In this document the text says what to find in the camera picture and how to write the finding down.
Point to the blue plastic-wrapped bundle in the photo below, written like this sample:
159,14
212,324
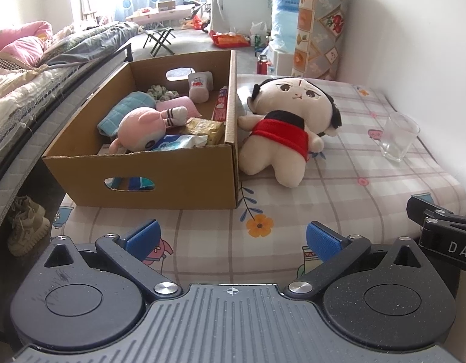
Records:
286,11

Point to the rolled floral printed mat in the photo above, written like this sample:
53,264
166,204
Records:
320,26

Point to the black folding stool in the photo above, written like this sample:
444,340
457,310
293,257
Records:
159,41

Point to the white yogurt bottle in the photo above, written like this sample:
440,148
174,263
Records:
198,87

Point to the green white scrunchie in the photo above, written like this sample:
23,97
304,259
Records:
161,91

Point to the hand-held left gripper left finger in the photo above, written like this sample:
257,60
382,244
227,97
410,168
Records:
144,236

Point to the checked printed tablecloth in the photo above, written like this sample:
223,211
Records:
350,204

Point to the white refrigerator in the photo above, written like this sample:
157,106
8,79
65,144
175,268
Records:
244,0

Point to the black-haired plush doll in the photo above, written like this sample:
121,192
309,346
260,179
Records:
286,121

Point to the clear drinking glass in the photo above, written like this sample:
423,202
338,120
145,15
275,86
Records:
399,140

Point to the pink quilt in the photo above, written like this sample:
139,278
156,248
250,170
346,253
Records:
21,45

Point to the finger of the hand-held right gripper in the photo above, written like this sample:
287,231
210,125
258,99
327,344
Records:
422,206

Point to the white plastic bag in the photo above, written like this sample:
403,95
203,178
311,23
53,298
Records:
258,28

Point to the beige shoe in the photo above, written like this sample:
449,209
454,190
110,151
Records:
26,211
30,238

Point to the folding table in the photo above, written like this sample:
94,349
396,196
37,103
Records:
161,13

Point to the gold and white carton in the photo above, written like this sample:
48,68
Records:
204,128

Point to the red bottle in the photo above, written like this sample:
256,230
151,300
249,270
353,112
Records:
262,66

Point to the white box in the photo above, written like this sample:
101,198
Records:
282,62

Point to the red snack bag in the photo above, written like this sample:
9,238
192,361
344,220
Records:
231,39

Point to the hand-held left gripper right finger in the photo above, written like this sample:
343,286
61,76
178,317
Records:
323,242

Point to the pink plush toy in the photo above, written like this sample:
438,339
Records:
138,128

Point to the teal knitted towel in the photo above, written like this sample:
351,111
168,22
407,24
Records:
123,111

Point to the bed with grey blanket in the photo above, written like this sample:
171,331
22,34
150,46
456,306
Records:
47,83

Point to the blue wet wipes pack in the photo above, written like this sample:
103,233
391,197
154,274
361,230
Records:
180,143

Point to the cardboard box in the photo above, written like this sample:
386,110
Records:
161,177

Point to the red toothpaste tube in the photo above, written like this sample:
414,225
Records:
220,106

